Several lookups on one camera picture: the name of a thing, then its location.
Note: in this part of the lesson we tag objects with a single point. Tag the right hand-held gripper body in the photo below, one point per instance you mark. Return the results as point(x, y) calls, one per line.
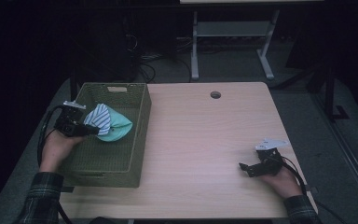
point(267, 165)

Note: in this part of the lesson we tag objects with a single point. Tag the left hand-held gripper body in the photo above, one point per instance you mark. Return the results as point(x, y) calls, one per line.
point(70, 123)

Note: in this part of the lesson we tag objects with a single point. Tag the mint green baby bib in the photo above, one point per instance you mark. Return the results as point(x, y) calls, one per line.
point(118, 126)

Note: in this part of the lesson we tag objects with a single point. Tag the green woven basket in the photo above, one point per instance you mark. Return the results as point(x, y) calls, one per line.
point(115, 158)

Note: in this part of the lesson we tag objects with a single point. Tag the person's right hand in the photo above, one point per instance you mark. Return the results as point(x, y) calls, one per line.
point(284, 183)

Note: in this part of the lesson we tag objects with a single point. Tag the person's left hand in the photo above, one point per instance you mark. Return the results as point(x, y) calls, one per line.
point(57, 149)

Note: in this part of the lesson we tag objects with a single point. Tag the grey tape strip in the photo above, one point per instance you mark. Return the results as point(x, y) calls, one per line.
point(312, 189)

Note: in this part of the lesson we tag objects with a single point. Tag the black metal stand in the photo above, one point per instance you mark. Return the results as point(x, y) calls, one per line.
point(329, 90)

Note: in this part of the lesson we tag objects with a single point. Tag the long aluminium rail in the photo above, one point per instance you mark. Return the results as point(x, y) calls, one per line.
point(351, 161)

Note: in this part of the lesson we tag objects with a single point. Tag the grey metal desk frame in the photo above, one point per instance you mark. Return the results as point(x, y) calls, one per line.
point(230, 28)

